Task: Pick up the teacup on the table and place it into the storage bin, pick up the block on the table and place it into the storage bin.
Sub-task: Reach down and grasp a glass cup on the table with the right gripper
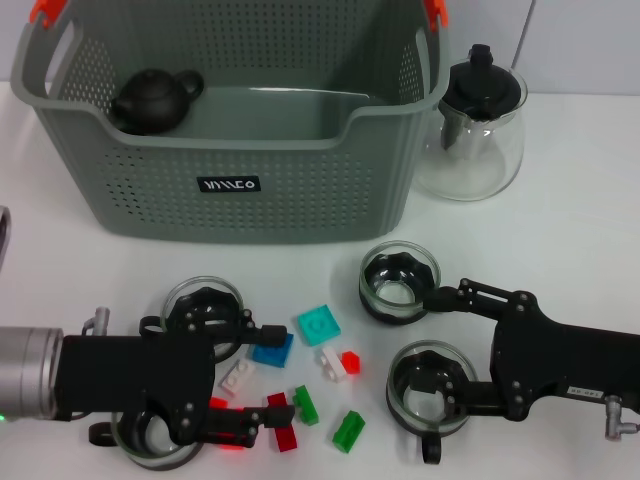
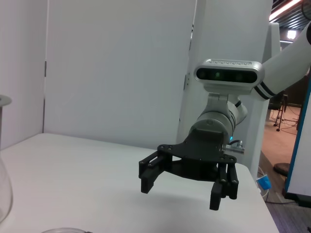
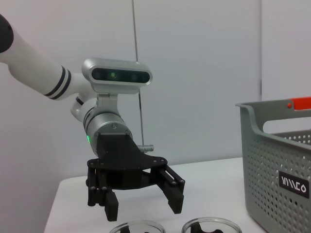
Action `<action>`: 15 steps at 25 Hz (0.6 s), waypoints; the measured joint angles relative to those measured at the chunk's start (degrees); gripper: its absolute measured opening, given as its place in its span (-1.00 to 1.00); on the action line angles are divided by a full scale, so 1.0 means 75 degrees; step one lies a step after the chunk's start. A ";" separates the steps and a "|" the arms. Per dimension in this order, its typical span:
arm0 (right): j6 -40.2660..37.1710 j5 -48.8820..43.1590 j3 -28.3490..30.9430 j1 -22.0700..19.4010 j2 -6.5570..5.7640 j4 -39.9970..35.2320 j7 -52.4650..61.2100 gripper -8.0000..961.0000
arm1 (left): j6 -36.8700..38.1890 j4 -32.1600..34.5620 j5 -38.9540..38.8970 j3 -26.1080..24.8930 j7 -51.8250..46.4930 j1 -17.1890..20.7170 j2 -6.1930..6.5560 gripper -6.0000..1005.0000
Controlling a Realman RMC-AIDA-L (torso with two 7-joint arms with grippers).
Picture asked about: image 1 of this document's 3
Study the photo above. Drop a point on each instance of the grey perforated plastic basket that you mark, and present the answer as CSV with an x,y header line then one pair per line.
x,y
250,220

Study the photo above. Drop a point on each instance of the dark clay teapot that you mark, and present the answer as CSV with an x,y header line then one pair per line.
x,y
150,100

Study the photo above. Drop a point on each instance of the glass teacup black sleeve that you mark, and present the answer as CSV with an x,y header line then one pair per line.
x,y
205,295
395,295
435,430
155,457

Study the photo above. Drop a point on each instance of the glass teapot black lid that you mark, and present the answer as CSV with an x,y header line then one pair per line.
x,y
480,85

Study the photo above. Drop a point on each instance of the white flat toy plate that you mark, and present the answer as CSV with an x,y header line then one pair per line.
x,y
236,377

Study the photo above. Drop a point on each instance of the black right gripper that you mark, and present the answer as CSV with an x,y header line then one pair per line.
x,y
550,360

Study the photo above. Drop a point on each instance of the blue square toy brick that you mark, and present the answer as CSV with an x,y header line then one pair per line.
x,y
272,355

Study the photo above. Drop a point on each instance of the cyan square toy brick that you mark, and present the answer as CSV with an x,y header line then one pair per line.
x,y
319,325

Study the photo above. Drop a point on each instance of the green toy brick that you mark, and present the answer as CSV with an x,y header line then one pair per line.
x,y
306,406
348,432

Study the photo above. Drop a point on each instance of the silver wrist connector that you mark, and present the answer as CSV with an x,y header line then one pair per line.
x,y
614,420
100,317

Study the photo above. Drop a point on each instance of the dark red long brick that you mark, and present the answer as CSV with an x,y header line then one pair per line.
x,y
285,440

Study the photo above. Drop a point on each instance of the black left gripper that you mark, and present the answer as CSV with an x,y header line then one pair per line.
x,y
125,370

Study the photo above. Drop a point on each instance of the small red toy brick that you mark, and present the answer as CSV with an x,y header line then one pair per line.
x,y
351,364
218,403

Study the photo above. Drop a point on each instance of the white toy brick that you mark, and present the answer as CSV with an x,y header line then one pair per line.
x,y
331,362

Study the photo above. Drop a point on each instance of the red sloped toy brick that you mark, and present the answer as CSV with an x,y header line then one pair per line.
x,y
231,446

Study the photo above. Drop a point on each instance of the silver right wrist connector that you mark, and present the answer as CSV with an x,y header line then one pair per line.
x,y
614,420

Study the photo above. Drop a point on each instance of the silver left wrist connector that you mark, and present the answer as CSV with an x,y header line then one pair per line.
x,y
100,317

